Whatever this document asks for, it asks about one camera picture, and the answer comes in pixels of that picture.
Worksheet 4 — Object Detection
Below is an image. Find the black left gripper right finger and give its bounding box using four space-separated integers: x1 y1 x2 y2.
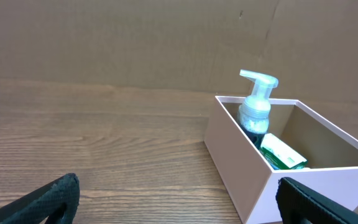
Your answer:
275 177 358 224

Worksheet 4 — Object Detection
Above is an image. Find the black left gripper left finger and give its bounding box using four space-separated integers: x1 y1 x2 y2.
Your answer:
0 173 80 224

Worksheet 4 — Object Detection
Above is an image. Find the green white soap pack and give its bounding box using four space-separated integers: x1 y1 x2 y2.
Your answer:
259 133 308 170

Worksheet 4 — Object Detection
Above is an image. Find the clear pump bottle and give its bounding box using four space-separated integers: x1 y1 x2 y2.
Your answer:
237 70 278 149

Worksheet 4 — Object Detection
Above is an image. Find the white cardboard box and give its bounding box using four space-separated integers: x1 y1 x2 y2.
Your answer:
204 96 358 223

